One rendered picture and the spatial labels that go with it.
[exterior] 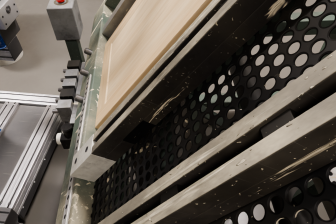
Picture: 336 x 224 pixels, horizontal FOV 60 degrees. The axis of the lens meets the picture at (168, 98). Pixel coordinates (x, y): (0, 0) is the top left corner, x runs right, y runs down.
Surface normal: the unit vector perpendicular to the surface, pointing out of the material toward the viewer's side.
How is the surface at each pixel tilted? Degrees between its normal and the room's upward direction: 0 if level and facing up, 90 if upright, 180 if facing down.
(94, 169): 90
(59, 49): 0
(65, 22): 90
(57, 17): 90
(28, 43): 0
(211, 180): 54
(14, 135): 0
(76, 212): 36
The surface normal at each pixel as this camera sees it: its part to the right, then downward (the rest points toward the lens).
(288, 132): -0.80, -0.36
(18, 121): 0.00, -0.68
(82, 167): 0.07, 0.73
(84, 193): 0.59, -0.58
